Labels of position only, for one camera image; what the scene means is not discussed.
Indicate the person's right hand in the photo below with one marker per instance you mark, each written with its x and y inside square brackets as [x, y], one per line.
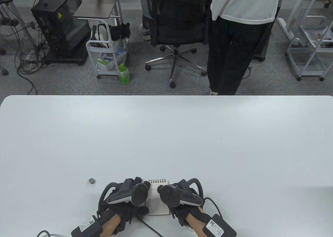
[179, 213]

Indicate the person's left hand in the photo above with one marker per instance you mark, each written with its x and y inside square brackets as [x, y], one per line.
[125, 214]

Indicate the spiral lined notebook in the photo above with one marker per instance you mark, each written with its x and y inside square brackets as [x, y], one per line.
[156, 203]

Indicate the grey stamp cap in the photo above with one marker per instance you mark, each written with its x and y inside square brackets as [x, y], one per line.
[91, 181]

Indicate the person's left forearm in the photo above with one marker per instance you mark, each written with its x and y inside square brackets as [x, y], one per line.
[109, 226]

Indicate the person's right forearm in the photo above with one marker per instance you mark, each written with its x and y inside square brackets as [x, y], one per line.
[196, 225]

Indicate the black tracking controller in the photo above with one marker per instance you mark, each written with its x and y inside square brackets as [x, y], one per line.
[139, 194]
[169, 195]

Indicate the black wrist sensor box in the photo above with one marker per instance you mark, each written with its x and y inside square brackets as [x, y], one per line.
[85, 226]
[219, 228]

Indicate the green plastic bottle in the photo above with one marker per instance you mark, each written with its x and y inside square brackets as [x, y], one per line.
[124, 75]

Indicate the white rolling cart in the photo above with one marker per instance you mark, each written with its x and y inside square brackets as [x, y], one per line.
[106, 73]
[309, 73]

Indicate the green and white box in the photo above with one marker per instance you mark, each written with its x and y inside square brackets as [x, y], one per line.
[105, 62]

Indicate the black bag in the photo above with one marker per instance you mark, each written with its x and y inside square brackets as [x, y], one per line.
[118, 31]

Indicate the black glass computer tower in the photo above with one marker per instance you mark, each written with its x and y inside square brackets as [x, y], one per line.
[59, 26]

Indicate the black mesh office chair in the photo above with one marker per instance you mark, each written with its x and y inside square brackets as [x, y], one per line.
[179, 13]

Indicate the dark side table top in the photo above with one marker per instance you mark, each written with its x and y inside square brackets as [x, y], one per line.
[96, 5]

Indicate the white desk leg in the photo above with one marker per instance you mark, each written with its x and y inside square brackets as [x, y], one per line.
[286, 30]

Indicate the black power strip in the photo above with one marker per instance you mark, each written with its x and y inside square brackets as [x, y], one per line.
[9, 21]

